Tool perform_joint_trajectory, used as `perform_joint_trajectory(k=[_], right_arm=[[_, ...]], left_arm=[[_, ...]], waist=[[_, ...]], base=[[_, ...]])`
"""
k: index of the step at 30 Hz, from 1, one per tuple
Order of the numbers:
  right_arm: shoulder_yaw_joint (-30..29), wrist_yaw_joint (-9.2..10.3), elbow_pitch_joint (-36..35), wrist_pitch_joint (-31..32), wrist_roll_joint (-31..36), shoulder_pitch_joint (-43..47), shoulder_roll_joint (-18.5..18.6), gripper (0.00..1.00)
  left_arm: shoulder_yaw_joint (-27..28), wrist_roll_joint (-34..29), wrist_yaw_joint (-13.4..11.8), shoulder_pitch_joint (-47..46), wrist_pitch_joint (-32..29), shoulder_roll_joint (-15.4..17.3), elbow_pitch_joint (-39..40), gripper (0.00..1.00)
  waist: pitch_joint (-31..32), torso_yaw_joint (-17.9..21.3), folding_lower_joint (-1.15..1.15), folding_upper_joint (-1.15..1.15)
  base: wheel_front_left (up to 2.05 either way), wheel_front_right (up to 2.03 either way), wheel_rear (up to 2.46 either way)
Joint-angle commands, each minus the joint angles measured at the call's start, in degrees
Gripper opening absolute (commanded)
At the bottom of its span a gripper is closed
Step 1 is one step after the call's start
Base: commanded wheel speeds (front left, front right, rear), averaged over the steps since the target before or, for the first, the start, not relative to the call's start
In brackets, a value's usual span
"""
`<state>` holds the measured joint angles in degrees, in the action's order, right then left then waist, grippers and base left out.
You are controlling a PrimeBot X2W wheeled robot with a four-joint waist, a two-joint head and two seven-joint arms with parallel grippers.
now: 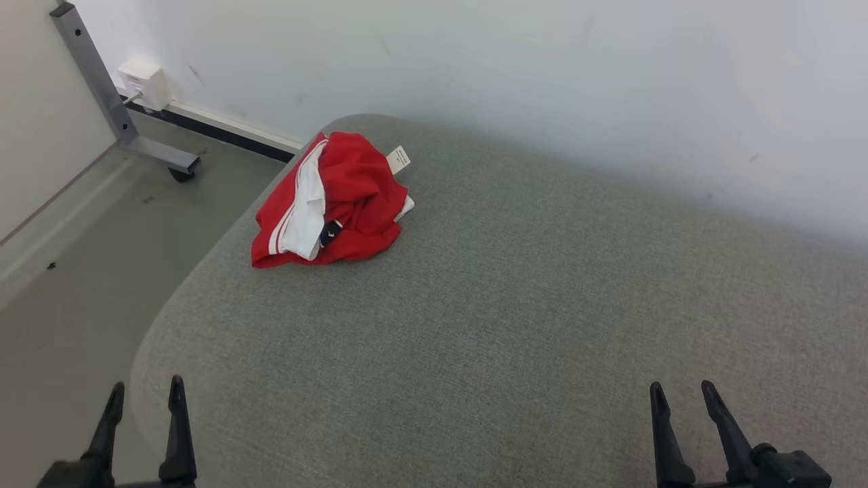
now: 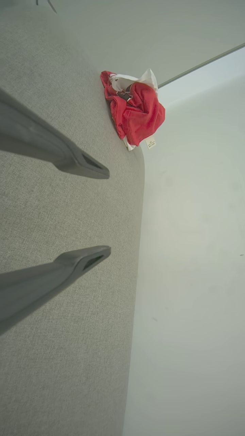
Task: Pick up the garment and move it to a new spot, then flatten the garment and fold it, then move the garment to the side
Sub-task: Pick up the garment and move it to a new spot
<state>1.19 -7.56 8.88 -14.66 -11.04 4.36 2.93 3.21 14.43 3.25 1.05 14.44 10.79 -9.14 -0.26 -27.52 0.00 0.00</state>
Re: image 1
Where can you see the white wall socket box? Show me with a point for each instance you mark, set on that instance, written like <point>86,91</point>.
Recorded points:
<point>146,85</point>

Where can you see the red Bulls 23 jersey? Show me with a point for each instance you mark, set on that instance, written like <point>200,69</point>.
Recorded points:
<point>356,196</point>

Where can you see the grey metal stand leg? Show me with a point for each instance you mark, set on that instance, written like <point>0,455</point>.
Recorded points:
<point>102,88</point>

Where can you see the white wall baseboard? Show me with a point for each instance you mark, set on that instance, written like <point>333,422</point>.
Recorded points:
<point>224,129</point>

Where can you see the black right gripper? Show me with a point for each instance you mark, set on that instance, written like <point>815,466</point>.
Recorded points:
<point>712,485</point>

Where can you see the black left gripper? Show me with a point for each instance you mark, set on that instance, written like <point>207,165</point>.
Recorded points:
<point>74,478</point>

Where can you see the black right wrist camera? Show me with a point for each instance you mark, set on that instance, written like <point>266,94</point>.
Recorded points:
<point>790,471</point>

